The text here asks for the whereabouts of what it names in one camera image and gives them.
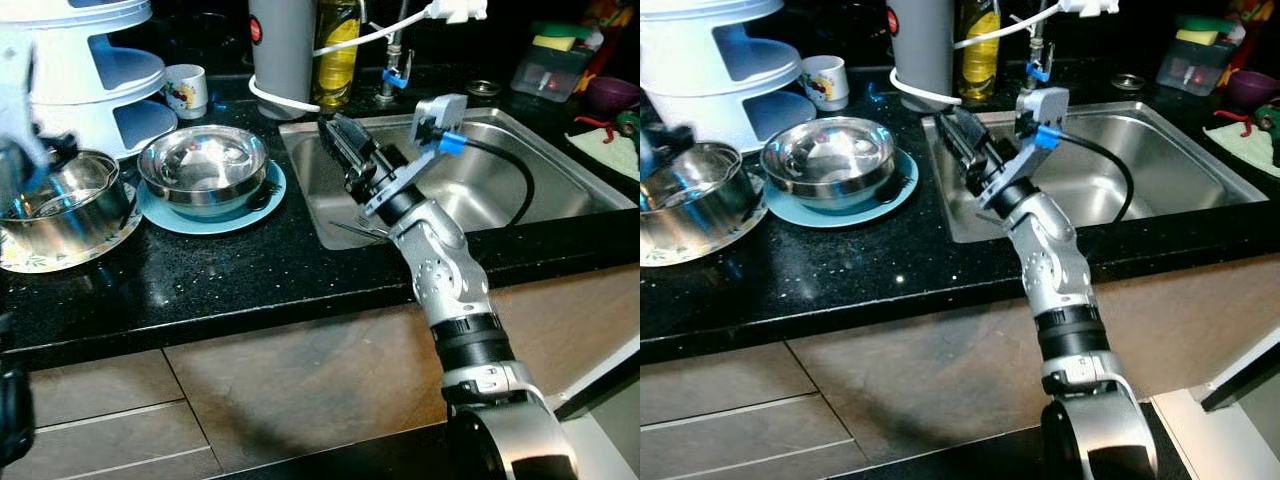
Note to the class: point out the wide steel bowl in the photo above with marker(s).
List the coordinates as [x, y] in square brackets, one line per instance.
[200, 165]
[830, 160]

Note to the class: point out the black partition panel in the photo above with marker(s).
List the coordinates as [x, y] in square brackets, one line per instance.
[1240, 385]
[600, 390]

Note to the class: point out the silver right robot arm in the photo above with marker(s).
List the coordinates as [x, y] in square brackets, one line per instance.
[1050, 270]
[450, 280]

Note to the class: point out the purple bowl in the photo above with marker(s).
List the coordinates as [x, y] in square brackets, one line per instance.
[1253, 88]
[610, 93]

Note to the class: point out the floral patterned plate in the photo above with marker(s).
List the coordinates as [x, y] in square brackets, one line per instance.
[40, 265]
[670, 258]

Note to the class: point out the grey water filter canister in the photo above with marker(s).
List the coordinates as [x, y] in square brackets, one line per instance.
[283, 60]
[920, 55]

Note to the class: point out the yellow green sponge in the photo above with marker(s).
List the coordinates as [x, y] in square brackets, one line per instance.
[1200, 37]
[555, 43]

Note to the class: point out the teal plate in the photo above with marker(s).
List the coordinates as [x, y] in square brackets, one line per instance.
[162, 222]
[790, 216]

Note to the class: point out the pale green cloth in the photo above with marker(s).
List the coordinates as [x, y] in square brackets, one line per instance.
[1245, 150]
[610, 155]

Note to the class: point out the red dish soap bottle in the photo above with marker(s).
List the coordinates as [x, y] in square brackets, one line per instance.
[1250, 15]
[605, 20]

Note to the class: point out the clear plastic container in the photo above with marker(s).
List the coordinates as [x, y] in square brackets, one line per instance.
[545, 78]
[1195, 72]

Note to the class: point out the white printed mug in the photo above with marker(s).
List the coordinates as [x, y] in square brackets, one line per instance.
[825, 85]
[187, 90]

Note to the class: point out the yellow cooking oil bottle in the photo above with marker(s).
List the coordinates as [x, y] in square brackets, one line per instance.
[975, 65]
[335, 70]

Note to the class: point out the black chopstick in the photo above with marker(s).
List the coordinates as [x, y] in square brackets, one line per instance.
[350, 230]

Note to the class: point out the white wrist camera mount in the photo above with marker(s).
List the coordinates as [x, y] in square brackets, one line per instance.
[440, 112]
[1045, 105]
[20, 110]

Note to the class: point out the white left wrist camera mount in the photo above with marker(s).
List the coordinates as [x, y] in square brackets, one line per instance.
[20, 110]

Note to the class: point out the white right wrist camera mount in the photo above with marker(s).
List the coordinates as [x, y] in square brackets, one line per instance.
[1045, 105]
[440, 112]

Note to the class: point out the black floor mat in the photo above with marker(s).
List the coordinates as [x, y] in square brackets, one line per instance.
[960, 465]
[340, 462]

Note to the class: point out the small red plastic item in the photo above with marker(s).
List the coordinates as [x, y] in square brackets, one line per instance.
[590, 122]
[1235, 115]

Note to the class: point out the white tiered plastic rack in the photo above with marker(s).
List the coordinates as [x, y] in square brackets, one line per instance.
[720, 60]
[90, 60]

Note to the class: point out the beige stone kitchen cabinet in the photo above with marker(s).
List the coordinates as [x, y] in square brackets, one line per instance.
[900, 370]
[300, 380]

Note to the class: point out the white faucet diverter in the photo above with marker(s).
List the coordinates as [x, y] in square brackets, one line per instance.
[1090, 7]
[455, 10]

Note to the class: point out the deep steel pot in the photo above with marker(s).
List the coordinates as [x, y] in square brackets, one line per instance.
[710, 210]
[70, 215]

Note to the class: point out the stainless steel sink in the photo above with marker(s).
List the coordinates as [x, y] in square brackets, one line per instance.
[560, 170]
[1190, 170]

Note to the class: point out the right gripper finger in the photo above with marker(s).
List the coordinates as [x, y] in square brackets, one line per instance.
[338, 145]
[355, 140]
[972, 130]
[957, 135]

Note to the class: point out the round metal sink strainer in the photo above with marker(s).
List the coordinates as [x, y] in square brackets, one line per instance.
[1128, 82]
[483, 88]

